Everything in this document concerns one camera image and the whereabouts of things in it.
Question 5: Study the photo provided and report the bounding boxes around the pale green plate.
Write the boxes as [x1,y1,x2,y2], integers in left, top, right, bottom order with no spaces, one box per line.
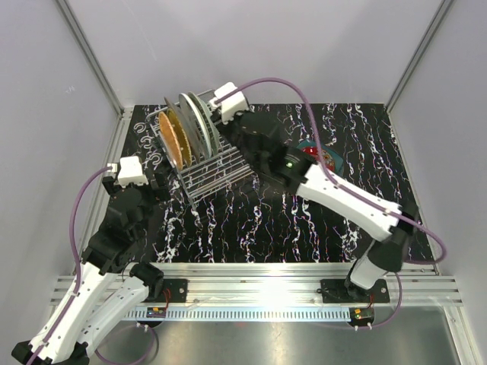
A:
[189,92,221,156]

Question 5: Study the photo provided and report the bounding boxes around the orange woven plate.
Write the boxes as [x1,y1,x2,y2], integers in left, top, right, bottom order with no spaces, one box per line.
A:
[158,112,183,170]

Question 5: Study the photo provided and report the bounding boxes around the grey reindeer plate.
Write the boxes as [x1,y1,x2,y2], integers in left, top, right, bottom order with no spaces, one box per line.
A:
[164,97,202,163]

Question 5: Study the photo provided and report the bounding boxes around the yellow green woven plate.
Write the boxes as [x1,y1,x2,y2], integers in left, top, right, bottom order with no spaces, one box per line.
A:
[167,108,193,167]

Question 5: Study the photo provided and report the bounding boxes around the red floral plate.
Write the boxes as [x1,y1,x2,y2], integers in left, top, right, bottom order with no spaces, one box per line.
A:
[302,146,336,171]

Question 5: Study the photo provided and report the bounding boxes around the white bottom plate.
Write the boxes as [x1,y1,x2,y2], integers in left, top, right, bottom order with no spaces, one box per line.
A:
[179,93,212,159]

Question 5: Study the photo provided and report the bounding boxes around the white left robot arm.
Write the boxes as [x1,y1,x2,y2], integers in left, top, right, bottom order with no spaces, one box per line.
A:
[11,167,164,364]

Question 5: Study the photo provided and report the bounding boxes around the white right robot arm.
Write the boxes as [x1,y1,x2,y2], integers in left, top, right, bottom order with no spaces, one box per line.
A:
[217,111,419,302]

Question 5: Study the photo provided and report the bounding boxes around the teal square plate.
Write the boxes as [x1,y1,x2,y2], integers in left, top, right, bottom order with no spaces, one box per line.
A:
[298,140,344,177]

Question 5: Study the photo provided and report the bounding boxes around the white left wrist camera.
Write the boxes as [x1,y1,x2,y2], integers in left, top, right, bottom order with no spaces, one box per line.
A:
[107,156,149,188]

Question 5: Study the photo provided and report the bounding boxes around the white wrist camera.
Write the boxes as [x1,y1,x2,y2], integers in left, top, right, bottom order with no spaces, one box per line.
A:
[107,156,149,188]
[209,82,250,124]

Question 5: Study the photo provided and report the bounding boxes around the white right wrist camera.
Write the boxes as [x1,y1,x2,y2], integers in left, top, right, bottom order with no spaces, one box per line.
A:
[209,82,250,124]

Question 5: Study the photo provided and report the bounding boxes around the silver wire dish rack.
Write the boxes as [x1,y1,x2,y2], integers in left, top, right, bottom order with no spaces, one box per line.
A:
[145,89,253,208]

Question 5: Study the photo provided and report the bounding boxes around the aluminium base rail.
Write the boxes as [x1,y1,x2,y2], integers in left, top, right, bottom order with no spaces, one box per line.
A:
[49,262,463,324]

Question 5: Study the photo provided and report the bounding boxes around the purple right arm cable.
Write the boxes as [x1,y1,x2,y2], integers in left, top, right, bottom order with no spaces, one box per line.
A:
[216,78,448,330]

